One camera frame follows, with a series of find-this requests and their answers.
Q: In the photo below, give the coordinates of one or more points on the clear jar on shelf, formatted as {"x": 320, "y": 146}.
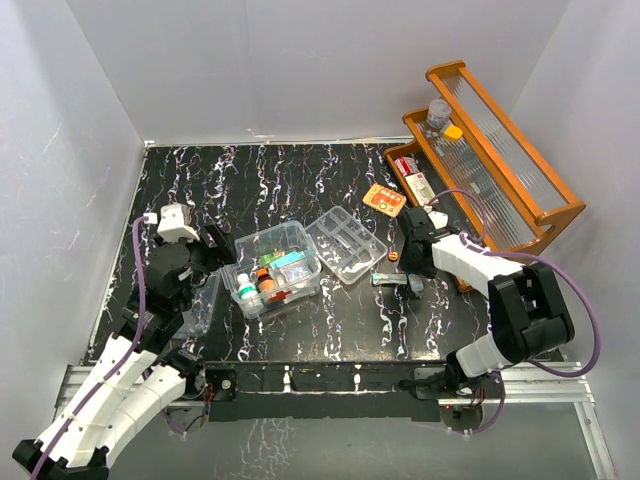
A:
{"x": 438, "y": 114}

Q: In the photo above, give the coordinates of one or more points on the clear compartment organizer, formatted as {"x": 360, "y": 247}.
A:
{"x": 344, "y": 245}

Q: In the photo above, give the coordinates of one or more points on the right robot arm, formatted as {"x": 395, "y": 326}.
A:
{"x": 527, "y": 311}

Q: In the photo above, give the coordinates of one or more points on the orange wooden shelf rack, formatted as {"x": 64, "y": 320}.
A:
{"x": 503, "y": 184}

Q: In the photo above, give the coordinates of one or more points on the orange plaster packet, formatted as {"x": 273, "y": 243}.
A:
{"x": 384, "y": 200}

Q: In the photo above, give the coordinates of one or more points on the green wind oil box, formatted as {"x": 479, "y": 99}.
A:
{"x": 266, "y": 259}

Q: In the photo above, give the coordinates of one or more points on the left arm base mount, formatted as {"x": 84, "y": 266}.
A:
{"x": 201, "y": 384}

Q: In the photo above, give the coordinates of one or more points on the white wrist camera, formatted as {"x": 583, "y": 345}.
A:
{"x": 173, "y": 223}
{"x": 437, "y": 218}

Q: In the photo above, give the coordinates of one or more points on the orange brown medicine bottle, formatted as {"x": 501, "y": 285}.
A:
{"x": 265, "y": 282}

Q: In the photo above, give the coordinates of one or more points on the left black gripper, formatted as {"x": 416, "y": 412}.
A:
{"x": 221, "y": 253}

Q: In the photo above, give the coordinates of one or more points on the yellow capped bottle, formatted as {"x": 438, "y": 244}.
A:
{"x": 452, "y": 133}

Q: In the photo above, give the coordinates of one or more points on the clear box lid with handle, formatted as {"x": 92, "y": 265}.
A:
{"x": 197, "y": 320}

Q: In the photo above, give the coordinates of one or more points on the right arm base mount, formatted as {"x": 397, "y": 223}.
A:
{"x": 452, "y": 382}

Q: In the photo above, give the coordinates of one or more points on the white blue gauze packet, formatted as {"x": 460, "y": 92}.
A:
{"x": 296, "y": 272}

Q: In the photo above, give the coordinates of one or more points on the teal bandage packet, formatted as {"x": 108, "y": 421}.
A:
{"x": 287, "y": 259}

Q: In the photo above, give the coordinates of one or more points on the metal frame rail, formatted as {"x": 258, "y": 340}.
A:
{"x": 317, "y": 397}

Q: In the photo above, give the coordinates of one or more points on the beige medicine box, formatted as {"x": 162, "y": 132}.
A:
{"x": 420, "y": 188}

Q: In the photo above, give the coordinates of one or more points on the clear first aid box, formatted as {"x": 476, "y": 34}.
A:
{"x": 286, "y": 237}

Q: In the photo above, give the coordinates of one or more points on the white green capped bottle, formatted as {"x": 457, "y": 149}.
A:
{"x": 247, "y": 291}

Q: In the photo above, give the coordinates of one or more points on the blue white spray bottle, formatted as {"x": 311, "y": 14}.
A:
{"x": 416, "y": 284}

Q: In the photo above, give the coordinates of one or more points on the red white medicine box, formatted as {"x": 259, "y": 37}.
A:
{"x": 406, "y": 166}

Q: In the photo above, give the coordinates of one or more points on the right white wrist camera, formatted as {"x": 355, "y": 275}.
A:
{"x": 437, "y": 218}

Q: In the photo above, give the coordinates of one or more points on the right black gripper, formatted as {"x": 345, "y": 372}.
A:
{"x": 411, "y": 267}

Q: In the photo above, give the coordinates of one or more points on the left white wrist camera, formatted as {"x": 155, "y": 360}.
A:
{"x": 173, "y": 223}

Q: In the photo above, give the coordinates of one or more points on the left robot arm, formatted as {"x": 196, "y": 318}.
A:
{"x": 136, "y": 377}

